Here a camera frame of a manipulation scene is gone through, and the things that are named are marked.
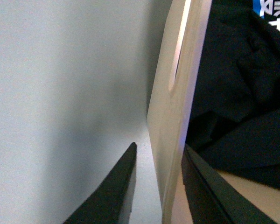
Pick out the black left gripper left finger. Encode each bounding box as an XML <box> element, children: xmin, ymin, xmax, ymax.
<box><xmin>64</xmin><ymin>142</ymin><xmax>137</xmax><ymax>224</ymax></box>

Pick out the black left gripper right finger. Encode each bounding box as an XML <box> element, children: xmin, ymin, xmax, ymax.
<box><xmin>182</xmin><ymin>145</ymin><xmax>275</xmax><ymax>224</ymax></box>

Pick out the beige plastic laundry hamper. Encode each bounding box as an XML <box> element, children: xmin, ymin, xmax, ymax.
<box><xmin>147</xmin><ymin>0</ymin><xmax>280</xmax><ymax>224</ymax></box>

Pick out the black printed t-shirt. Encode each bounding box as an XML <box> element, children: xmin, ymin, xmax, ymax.
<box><xmin>186</xmin><ymin>0</ymin><xmax>280</xmax><ymax>189</ymax></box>

